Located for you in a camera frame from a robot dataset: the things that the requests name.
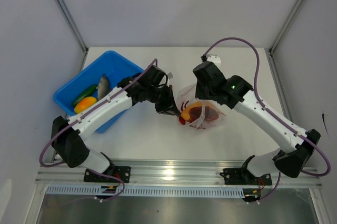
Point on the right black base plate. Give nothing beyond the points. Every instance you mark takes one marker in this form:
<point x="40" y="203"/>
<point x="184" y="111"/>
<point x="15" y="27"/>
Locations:
<point x="241" y="176"/>

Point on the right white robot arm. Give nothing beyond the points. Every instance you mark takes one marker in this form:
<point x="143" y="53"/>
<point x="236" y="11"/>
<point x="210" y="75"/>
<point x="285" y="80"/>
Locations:
<point x="295" y="144"/>

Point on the blue plastic bin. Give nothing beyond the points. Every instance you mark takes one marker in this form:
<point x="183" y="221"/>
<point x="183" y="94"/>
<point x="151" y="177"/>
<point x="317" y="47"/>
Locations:
<point x="113" y="65"/>

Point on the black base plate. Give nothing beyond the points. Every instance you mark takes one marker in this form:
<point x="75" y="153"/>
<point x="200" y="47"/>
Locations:
<point x="123" y="173"/>
<point x="241" y="176"/>

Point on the green toy cucumber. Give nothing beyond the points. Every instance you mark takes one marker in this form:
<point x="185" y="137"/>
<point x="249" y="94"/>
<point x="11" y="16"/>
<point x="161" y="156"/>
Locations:
<point x="86" y="93"/>

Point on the red toy chili pepper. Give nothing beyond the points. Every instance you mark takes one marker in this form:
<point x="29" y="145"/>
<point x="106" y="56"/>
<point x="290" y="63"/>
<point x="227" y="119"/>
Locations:
<point x="182" y="121"/>

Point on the aluminium mounting rail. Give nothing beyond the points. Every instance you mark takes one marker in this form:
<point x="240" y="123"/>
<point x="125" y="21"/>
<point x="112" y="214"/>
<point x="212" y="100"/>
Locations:
<point x="155" y="173"/>

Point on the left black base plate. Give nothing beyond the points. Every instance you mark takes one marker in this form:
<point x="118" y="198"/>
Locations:
<point x="123" y="173"/>

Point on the yellow toy mango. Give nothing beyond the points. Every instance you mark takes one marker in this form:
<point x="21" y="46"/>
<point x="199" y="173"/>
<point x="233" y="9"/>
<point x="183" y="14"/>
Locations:
<point x="84" y="104"/>

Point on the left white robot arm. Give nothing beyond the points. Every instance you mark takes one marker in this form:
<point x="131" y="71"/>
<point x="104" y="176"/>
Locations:
<point x="69" y="135"/>

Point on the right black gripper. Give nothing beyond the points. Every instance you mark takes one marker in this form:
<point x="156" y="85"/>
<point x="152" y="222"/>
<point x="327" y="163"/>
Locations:
<point x="199" y="94"/>

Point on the toy steak slice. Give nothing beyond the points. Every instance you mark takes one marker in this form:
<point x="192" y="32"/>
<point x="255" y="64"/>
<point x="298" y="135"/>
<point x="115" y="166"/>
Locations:
<point x="195" y="110"/>

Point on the clear pink-dotted zip bag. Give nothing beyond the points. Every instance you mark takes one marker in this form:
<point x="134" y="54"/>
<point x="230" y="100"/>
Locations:
<point x="188" y="94"/>

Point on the red toy lobster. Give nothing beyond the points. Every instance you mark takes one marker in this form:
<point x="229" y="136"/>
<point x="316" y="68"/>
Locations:
<point x="201" y="123"/>

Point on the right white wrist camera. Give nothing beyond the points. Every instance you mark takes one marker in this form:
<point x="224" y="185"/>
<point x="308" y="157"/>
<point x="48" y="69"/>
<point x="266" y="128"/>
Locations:
<point x="212" y="58"/>

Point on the white slotted cable duct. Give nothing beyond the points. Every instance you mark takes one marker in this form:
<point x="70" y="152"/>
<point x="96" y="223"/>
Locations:
<point x="201" y="192"/>

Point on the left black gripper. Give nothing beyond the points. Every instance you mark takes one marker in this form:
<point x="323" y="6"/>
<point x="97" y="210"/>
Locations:
<point x="168" y="107"/>

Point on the grey toy fish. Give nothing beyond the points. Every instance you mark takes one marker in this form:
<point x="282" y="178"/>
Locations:
<point x="103" y="87"/>

